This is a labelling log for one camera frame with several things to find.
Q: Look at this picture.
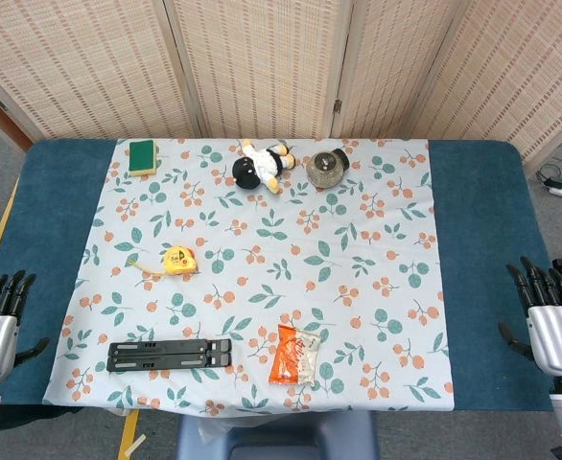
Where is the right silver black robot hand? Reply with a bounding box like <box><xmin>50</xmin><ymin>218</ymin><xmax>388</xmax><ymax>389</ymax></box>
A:
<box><xmin>497</xmin><ymin>256</ymin><xmax>562</xmax><ymax>376</ymax></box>

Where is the yellow tape measure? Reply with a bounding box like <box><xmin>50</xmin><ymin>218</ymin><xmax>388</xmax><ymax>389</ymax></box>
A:
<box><xmin>126</xmin><ymin>243</ymin><xmax>201</xmax><ymax>279</ymax></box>

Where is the dark blue table cover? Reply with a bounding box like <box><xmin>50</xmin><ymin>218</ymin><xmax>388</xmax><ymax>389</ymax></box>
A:
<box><xmin>0</xmin><ymin>137</ymin><xmax>555</xmax><ymax>431</ymax></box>

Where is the black folding stand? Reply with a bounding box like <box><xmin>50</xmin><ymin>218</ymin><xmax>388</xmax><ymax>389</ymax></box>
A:
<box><xmin>106</xmin><ymin>337</ymin><xmax>233</xmax><ymax>374</ymax></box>

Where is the green yellow sponge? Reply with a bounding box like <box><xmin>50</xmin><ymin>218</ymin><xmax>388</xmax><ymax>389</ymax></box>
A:
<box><xmin>128</xmin><ymin>139</ymin><xmax>160</xmax><ymax>178</ymax></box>

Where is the orange white snack packet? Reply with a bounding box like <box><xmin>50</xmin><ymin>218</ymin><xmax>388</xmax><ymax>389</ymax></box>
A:
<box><xmin>268</xmin><ymin>324</ymin><xmax>323</xmax><ymax>387</ymax></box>

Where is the floral patterned tablecloth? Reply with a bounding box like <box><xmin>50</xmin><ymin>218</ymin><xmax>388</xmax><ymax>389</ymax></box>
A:
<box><xmin>41</xmin><ymin>137</ymin><xmax>456</xmax><ymax>416</ymax></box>

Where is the round glass jar black lid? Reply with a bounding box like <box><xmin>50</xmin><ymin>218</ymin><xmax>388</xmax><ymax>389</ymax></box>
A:
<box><xmin>306</xmin><ymin>148</ymin><xmax>350</xmax><ymax>189</ymax></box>

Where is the blue plastic stool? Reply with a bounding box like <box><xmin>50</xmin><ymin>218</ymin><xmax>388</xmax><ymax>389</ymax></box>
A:
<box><xmin>174</xmin><ymin>409</ymin><xmax>379</xmax><ymax>460</ymax></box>

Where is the black white plush toy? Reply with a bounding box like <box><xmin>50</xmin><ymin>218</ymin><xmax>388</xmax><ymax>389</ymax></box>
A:
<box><xmin>231</xmin><ymin>138</ymin><xmax>297</xmax><ymax>196</ymax></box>

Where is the woven folding screen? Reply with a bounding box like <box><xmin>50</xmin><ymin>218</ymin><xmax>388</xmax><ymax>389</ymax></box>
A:
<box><xmin>0</xmin><ymin>0</ymin><xmax>562</xmax><ymax>164</ymax></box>

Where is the black power adapter cable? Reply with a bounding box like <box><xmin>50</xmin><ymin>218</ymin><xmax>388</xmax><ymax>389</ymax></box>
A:
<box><xmin>535</xmin><ymin>156</ymin><xmax>562</xmax><ymax>189</ymax></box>

